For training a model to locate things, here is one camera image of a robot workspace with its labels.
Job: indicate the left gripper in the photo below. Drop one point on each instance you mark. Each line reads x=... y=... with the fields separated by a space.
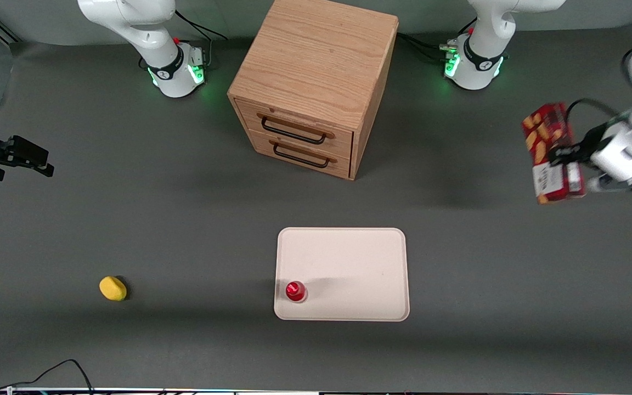
x=588 y=145

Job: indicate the red tartan cookie box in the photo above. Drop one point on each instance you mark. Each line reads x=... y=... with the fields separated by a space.
x=547 y=142

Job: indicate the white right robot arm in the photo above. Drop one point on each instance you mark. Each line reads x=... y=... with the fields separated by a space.
x=129 y=16

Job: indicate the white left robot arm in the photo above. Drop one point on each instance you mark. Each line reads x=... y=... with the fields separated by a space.
x=480 y=60

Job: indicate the cream rectangular tray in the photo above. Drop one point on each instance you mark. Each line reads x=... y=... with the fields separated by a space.
x=349 y=263

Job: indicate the yellow lemon-shaped object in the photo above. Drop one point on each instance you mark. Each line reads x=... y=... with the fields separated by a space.
x=112 y=288

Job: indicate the wooden two-drawer cabinet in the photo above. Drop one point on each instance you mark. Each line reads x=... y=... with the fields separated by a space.
x=316 y=55

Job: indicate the small red cup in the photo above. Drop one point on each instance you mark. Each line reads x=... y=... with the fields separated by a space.
x=295 y=291

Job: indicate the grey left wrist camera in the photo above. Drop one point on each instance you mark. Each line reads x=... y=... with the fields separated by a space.
x=623 y=186

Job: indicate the black slotted rail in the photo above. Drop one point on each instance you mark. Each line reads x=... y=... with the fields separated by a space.
x=0 y=27

